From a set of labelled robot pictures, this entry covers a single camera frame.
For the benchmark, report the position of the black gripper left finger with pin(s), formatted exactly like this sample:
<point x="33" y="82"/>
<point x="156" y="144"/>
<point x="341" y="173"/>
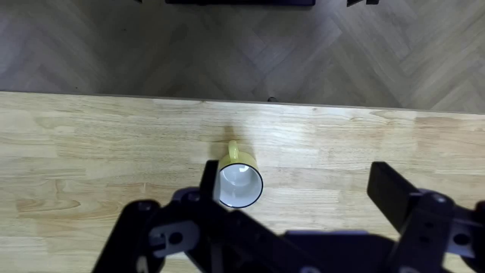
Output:
<point x="213" y="239"/>

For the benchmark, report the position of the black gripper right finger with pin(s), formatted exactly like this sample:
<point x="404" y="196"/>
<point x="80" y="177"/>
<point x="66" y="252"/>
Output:
<point x="429" y="223"/>

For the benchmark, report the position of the yellow enamel mug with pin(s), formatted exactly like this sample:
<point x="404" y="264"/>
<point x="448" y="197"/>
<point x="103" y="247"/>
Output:
<point x="238" y="182"/>

